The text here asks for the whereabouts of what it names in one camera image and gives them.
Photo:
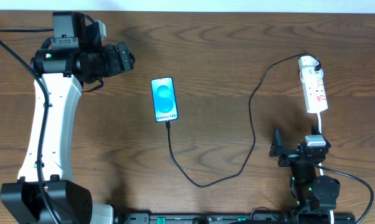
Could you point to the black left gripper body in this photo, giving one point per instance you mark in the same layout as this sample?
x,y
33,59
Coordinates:
x,y
122,56

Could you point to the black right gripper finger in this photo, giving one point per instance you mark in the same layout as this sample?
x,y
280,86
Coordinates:
x,y
277,144
316,131

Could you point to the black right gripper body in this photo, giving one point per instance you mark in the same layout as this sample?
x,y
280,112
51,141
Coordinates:
x,y
293,155

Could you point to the blue Galaxy smartphone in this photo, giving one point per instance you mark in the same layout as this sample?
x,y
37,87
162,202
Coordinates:
x,y
164,99

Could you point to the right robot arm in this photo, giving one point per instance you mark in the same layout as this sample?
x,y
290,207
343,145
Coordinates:
x,y
316,194

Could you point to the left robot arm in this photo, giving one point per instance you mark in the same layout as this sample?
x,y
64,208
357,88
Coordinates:
x,y
74,56

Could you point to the white power strip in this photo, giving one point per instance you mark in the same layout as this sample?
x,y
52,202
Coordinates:
x,y
311,75

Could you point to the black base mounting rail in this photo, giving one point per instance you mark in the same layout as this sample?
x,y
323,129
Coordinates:
x,y
260,216

